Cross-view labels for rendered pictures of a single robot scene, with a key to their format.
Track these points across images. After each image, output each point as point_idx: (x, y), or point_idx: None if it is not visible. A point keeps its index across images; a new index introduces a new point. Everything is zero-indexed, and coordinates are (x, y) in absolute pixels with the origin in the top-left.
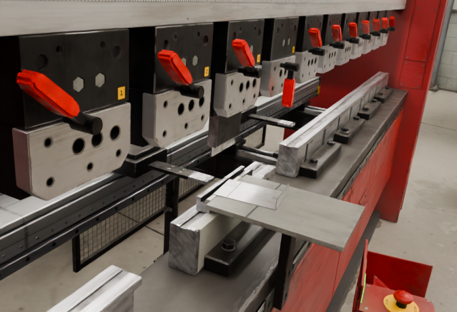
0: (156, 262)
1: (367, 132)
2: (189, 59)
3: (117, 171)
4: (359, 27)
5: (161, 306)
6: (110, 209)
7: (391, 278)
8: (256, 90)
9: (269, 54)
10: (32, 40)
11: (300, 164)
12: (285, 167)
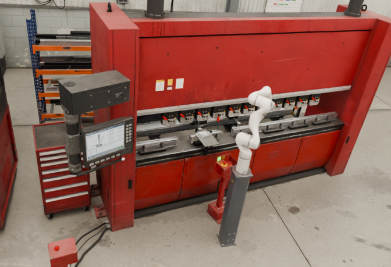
0: (187, 139)
1: (280, 132)
2: (188, 113)
3: (189, 123)
4: (274, 102)
5: (181, 145)
6: (187, 128)
7: (233, 162)
8: (208, 117)
9: (213, 111)
10: (164, 113)
11: (236, 134)
12: (231, 133)
